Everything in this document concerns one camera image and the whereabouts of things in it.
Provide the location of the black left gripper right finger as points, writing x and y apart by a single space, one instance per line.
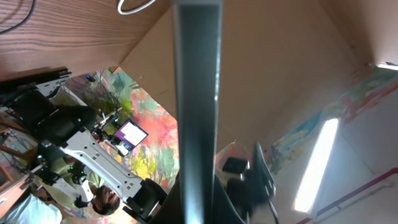
223 210

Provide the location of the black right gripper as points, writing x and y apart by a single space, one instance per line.
238 186

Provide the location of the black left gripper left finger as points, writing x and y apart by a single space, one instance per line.
171 210

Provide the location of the teal screen smartphone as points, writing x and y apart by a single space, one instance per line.
197 36

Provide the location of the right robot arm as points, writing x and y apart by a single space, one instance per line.
55 129

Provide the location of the ceiling light strip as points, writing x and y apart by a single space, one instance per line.
314 172

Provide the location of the laptop with bright screen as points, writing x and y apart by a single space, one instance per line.
129 136

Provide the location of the person with dark hair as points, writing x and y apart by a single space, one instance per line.
73 187

